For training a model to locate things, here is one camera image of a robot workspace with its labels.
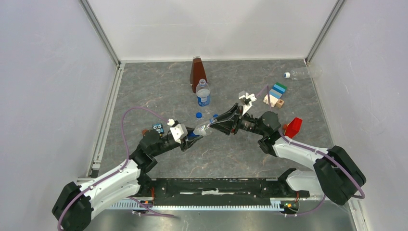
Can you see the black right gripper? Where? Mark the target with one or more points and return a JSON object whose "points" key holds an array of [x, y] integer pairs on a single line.
{"points": [[228, 126]]}

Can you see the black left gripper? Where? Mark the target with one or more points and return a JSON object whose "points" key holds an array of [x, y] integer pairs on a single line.
{"points": [[187, 144]]}

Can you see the Pepsi bottle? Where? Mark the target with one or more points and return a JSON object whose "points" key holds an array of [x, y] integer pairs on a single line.
{"points": [[203, 93], [202, 129]]}

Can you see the clear unlabelled plastic bottle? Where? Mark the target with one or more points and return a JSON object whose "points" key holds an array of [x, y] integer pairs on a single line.
{"points": [[304, 73]]}

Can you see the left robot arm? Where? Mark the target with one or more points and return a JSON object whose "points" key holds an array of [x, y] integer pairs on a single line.
{"points": [[78, 205]]}

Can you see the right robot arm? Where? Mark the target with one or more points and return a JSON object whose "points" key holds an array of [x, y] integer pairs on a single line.
{"points": [[336, 174]]}

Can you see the blue owl toy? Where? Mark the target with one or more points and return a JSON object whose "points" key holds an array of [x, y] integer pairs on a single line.
{"points": [[159, 128]]}

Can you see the light wooden cube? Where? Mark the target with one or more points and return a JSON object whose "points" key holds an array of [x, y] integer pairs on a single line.
{"points": [[279, 103]]}

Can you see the brown wooden metronome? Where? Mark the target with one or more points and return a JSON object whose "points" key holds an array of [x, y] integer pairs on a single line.
{"points": [[197, 73]]}

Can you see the blue green stacked block toy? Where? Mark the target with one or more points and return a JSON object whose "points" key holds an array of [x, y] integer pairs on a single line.
{"points": [[274, 94]]}

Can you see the red toy block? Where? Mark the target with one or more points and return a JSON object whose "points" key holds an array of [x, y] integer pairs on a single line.
{"points": [[291, 129]]}

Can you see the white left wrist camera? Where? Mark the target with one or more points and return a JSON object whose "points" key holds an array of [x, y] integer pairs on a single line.
{"points": [[178, 130]]}

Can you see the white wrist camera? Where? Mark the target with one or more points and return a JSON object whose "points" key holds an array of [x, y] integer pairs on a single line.
{"points": [[247, 101], [178, 130]]}

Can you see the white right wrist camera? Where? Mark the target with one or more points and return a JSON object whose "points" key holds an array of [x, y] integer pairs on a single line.
{"points": [[247, 101]]}

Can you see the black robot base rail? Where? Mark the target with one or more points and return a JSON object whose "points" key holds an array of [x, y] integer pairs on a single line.
{"points": [[222, 194]]}

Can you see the aluminium frame post right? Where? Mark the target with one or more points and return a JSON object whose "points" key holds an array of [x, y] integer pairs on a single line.
{"points": [[324, 30]]}

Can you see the aluminium frame post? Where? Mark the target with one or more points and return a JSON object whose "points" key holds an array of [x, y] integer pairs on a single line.
{"points": [[324, 30], [85, 4]]}

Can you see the aluminium frame post left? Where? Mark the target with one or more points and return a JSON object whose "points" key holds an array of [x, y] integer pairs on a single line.
{"points": [[85, 4]]}

